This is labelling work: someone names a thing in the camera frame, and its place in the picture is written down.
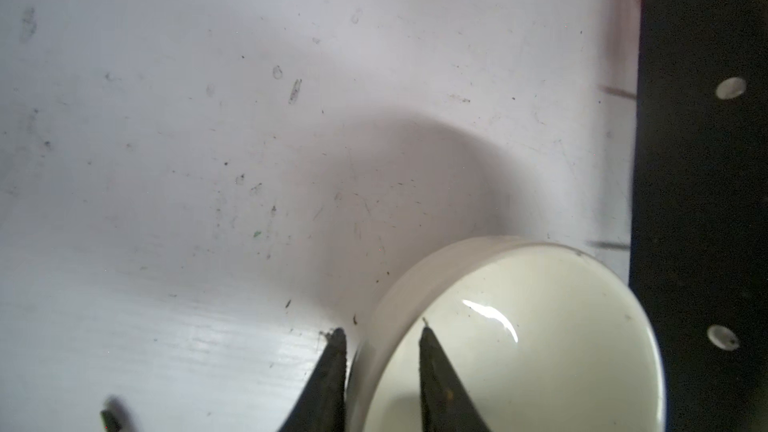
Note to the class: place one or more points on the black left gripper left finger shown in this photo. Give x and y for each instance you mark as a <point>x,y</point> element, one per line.
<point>321,404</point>

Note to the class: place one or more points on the black wire dish rack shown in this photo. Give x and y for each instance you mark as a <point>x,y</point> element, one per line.
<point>699,213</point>

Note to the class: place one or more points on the cream ceramic bowl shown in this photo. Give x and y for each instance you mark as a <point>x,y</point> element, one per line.
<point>543,337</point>

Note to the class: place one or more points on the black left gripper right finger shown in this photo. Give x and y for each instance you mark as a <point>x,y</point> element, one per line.
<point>445,403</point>

